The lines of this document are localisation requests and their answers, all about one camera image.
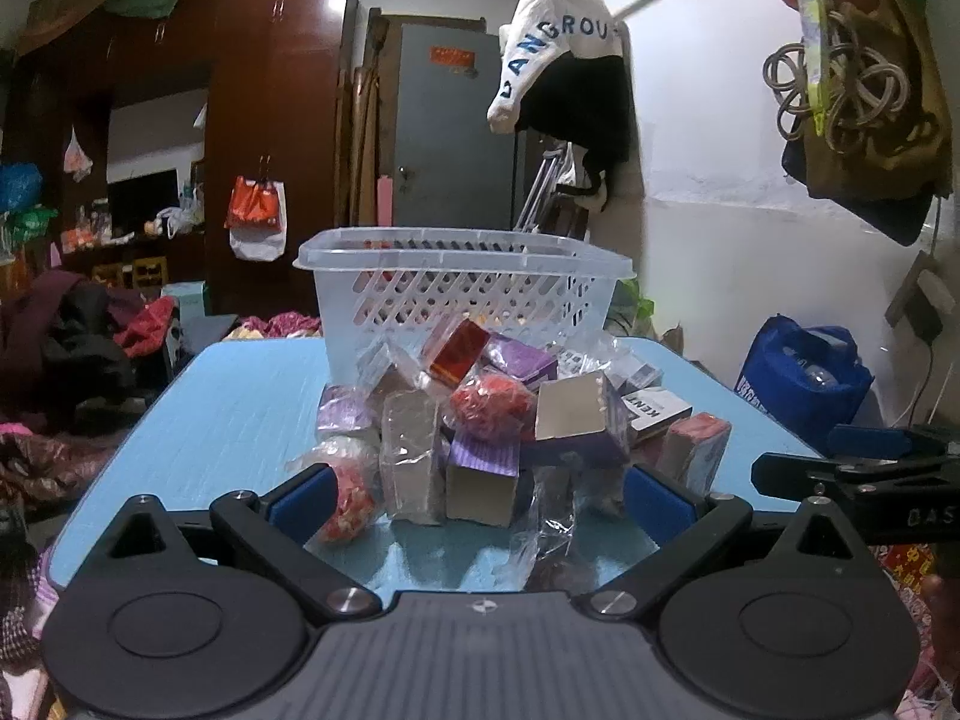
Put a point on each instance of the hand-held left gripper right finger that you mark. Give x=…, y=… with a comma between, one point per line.
x=660, y=504

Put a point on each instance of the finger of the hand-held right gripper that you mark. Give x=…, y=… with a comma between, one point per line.
x=795, y=471
x=870, y=441

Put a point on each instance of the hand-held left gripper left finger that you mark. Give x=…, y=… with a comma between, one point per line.
x=304, y=501

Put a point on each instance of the red white ball packet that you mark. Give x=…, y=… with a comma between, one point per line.
x=352, y=499

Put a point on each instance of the white black small box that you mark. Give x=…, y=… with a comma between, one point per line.
x=656, y=412

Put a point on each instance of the clear bag with dark item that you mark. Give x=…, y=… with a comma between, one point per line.
x=562, y=532

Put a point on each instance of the white tissue packet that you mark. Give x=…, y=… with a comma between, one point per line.
x=411, y=457

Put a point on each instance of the white purple small box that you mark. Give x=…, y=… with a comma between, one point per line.
x=634, y=371

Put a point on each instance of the purple box with cardboard end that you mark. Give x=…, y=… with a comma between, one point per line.
x=484, y=476

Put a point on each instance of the red mesh ball packet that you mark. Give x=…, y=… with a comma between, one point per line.
x=491, y=405

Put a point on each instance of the red box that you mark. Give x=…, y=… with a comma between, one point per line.
x=457, y=352

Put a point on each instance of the clear plastic basket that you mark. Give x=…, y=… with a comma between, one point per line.
x=450, y=277

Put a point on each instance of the blue shopping bag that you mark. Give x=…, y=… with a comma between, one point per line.
x=802, y=382

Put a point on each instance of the floral blanket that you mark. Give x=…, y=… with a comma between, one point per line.
x=277, y=326

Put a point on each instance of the green plant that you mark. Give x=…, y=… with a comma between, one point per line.
x=634, y=311

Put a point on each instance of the pale green box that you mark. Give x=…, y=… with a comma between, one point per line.
x=186, y=301

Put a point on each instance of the red cloth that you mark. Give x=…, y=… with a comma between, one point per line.
x=146, y=326

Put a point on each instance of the olive hanging bag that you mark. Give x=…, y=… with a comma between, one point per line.
x=900, y=165

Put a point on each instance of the yellow crates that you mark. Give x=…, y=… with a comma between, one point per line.
x=127, y=271

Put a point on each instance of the dark clothes pile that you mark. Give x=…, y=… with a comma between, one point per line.
x=60, y=345

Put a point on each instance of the orange white plastic bag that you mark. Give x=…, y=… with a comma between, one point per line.
x=256, y=214

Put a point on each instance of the metal folding rack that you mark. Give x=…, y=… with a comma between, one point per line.
x=540, y=191

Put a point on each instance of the black television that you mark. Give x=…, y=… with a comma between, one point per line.
x=142, y=199

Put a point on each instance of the wooden sticks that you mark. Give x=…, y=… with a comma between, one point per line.
x=369, y=120

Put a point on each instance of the grey metal door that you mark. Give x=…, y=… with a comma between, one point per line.
x=450, y=142

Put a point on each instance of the brown wooden wardrobe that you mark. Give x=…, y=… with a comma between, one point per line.
x=277, y=112

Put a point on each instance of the green plastic bag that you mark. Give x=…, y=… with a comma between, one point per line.
x=26, y=225

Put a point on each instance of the black hanging garment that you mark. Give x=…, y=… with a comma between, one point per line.
x=585, y=112

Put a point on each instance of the pink white plastic bag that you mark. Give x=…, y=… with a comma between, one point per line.
x=77, y=157

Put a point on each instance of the blue plastic bag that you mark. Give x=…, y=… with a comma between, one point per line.
x=19, y=186

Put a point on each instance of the white hooded sweatshirt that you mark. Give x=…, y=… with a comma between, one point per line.
x=547, y=22

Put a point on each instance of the wall socket with plug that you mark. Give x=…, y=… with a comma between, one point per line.
x=919, y=300

